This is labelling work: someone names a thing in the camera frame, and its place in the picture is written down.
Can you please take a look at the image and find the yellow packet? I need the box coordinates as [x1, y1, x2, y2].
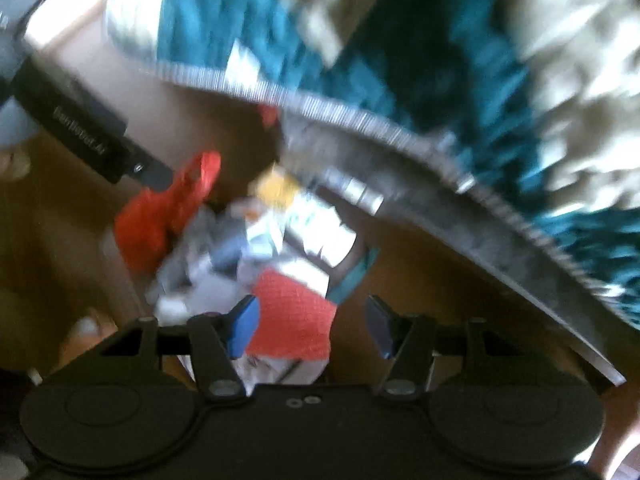
[255, 165, 301, 211]

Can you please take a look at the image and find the grey metal bed frame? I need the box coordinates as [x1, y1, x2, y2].
[280, 110, 628, 386]

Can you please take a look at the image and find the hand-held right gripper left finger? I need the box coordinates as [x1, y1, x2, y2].
[100, 294, 261, 403]

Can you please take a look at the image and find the grey crumpled cloth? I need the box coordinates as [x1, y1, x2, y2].
[165, 210, 253, 286]

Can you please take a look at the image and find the red cloth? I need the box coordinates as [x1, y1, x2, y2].
[114, 150, 222, 271]

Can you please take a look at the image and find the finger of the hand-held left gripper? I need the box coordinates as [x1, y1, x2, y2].
[122, 136, 175, 192]

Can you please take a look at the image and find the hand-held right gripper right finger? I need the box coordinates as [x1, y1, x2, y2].
[365, 294, 531, 403]

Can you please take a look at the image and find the orange mesh cloth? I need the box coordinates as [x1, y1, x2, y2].
[247, 269, 338, 361]

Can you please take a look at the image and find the teal wrapper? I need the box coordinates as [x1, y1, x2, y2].
[327, 250, 379, 306]

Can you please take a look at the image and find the teal and white quilt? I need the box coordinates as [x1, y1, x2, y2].
[102, 0, 640, 311]

